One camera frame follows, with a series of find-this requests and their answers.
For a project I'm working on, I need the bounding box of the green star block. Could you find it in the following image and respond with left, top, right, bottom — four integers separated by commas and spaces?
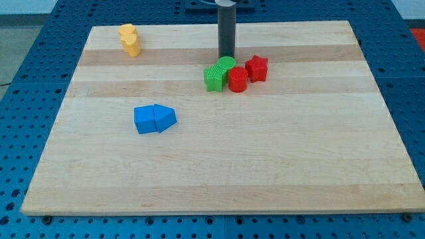
203, 64, 227, 92

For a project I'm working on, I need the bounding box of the blue pentagon block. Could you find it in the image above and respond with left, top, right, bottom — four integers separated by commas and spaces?
153, 104, 177, 133

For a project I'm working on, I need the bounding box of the red cylinder block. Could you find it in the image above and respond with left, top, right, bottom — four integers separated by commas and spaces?
228, 66, 248, 93

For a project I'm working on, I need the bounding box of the green cylinder block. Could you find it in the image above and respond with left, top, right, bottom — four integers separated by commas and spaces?
217, 56, 236, 79

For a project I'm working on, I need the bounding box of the blue cube block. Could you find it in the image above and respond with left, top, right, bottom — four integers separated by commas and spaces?
133, 106, 157, 134

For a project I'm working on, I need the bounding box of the red star block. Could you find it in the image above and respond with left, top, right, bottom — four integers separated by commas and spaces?
245, 55, 268, 83

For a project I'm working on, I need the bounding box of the wooden board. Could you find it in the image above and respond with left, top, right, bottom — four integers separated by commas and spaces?
21, 21, 424, 216

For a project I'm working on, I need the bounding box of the yellow heart block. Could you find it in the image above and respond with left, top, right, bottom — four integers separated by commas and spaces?
120, 34, 141, 57

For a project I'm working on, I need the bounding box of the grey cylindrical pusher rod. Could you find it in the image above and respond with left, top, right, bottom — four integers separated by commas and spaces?
215, 0, 236, 58

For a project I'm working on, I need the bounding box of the yellow hexagon block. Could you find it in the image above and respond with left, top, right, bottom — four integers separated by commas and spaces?
118, 24, 138, 44

